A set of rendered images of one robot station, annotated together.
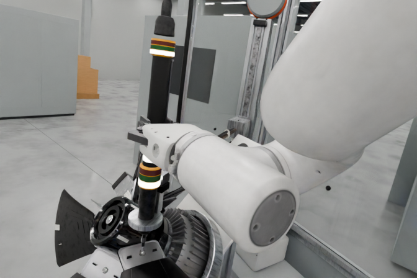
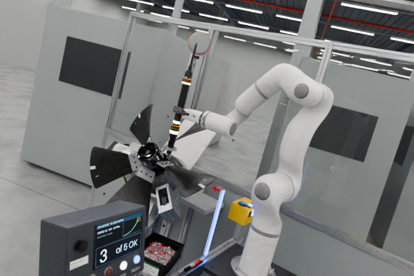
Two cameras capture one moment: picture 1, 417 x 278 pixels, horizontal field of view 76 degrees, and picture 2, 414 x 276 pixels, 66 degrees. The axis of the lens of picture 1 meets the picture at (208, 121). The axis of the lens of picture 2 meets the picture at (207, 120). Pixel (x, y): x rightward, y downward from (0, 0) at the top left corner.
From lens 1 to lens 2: 1.20 m
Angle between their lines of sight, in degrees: 25
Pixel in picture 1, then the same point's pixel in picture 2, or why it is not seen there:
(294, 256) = (208, 191)
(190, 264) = not seen: hidden behind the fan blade
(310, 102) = (245, 104)
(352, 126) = (250, 108)
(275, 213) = (233, 127)
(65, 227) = (101, 166)
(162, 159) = (197, 119)
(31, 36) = not seen: outside the picture
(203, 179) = (216, 121)
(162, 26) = (189, 74)
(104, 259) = (145, 170)
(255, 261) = not seen: hidden behind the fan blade
